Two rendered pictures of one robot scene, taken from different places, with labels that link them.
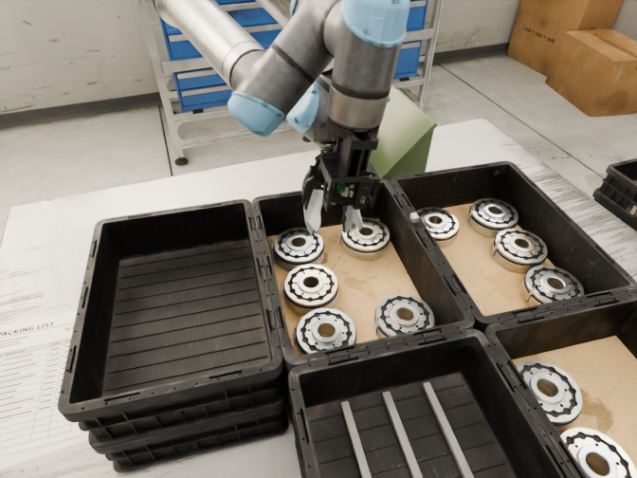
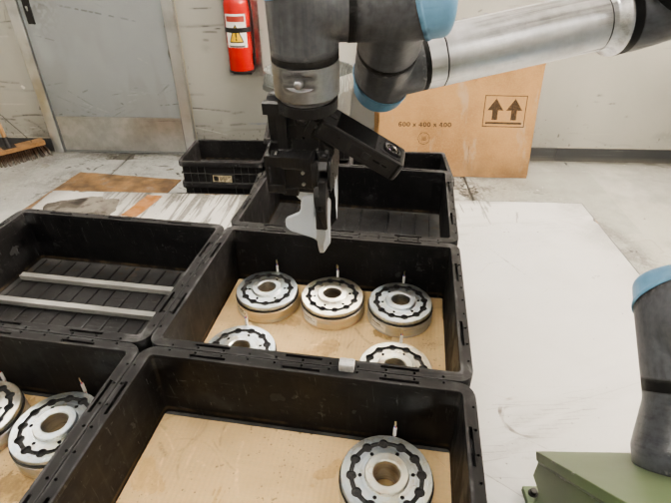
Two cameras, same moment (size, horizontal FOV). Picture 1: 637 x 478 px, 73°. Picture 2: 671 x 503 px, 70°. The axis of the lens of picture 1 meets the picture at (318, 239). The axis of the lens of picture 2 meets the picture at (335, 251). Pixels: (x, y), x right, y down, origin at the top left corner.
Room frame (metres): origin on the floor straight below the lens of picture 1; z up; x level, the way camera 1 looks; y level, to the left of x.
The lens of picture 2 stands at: (0.77, -0.55, 1.35)
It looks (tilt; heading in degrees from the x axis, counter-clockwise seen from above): 33 degrees down; 113
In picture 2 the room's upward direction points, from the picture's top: straight up
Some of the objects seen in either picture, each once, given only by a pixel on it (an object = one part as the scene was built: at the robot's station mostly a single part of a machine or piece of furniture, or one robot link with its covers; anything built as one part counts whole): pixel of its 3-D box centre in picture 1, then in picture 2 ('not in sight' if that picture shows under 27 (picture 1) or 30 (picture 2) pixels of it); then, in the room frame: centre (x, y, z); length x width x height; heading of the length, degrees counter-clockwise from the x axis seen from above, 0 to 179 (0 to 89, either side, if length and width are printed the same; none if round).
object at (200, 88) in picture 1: (237, 54); not in sight; (2.41, 0.44, 0.60); 0.72 x 0.03 x 0.56; 110
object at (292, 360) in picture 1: (347, 256); (324, 292); (0.54, -0.05, 0.92); 0.40 x 0.30 x 0.02; 14
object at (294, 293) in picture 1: (311, 284); (332, 295); (0.53, 0.01, 0.86); 0.10 x 0.10 x 0.01
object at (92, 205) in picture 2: not in sight; (76, 210); (-0.37, 0.27, 0.71); 0.22 x 0.19 x 0.01; 20
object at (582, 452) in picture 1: (596, 464); not in sight; (0.21, -0.37, 0.86); 0.05 x 0.05 x 0.01
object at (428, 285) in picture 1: (346, 275); (325, 319); (0.54, -0.05, 0.87); 0.40 x 0.30 x 0.11; 14
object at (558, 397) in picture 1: (546, 388); (55, 423); (0.32, -0.34, 0.86); 0.05 x 0.05 x 0.01
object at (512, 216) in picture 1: (494, 212); not in sight; (0.74, -0.39, 0.86); 0.10 x 0.10 x 0.01
